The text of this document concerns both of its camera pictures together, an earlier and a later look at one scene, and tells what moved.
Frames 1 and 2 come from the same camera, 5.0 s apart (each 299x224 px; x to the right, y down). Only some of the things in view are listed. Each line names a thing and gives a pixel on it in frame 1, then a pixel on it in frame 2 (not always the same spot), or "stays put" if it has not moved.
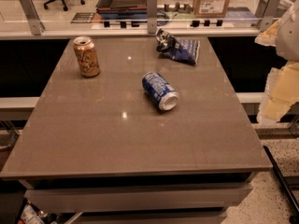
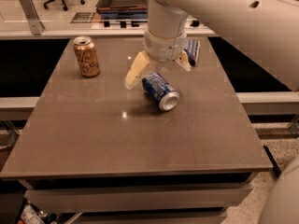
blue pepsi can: (160, 91) stays put
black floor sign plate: (83, 18) stays put
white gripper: (290, 36) -> (163, 47)
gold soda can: (87, 56) stays put
